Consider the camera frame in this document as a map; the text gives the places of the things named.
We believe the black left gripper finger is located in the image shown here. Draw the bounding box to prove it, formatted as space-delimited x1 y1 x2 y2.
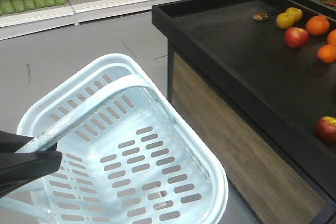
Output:
1 151 62 197
0 131 33 153

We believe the light blue plastic basket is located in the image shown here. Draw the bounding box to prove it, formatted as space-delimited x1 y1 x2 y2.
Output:
1 54 228 223

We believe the yellow citrus front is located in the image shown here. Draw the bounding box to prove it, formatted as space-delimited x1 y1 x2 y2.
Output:
276 12 295 29

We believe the yellow citrus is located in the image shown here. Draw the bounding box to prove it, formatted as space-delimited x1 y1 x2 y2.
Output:
276 12 295 29
286 7 303 23

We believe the pink red apple left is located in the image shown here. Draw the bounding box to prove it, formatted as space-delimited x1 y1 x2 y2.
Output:
284 27 309 49

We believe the yellow citrus back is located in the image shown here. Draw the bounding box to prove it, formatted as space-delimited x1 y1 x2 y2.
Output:
286 7 303 23

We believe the dark red apple front left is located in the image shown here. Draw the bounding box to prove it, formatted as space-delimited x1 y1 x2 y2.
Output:
314 116 335 146

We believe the small orange middle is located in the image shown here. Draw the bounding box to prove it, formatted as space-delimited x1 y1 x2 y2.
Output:
317 45 335 63

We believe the orange tangerine knobbed left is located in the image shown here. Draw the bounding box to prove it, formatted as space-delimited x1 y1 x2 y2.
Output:
306 15 330 36

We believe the orange tangerine knobbed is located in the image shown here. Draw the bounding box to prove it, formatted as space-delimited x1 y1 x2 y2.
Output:
327 29 336 46
306 15 330 36

